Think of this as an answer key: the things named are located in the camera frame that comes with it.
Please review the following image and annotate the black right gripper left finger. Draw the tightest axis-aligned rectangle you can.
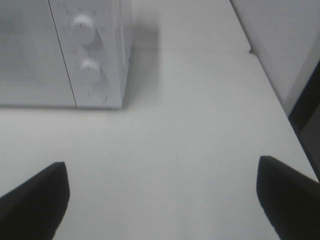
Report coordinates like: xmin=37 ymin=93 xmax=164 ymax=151
xmin=0 ymin=162 xmax=70 ymax=240

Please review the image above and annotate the white microwave knob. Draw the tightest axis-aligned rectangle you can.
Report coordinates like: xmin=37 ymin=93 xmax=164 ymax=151
xmin=70 ymin=14 xmax=96 ymax=46
xmin=79 ymin=59 xmax=102 ymax=84

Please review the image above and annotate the white microwave door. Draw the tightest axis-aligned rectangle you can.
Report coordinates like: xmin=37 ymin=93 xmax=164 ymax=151
xmin=0 ymin=0 xmax=76 ymax=108

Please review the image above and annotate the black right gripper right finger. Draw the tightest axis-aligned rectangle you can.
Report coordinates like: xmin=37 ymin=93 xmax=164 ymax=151
xmin=256 ymin=156 xmax=320 ymax=240

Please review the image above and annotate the white microwave oven body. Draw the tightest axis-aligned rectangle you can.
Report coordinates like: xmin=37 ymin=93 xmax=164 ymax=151
xmin=49 ymin=0 xmax=133 ymax=109

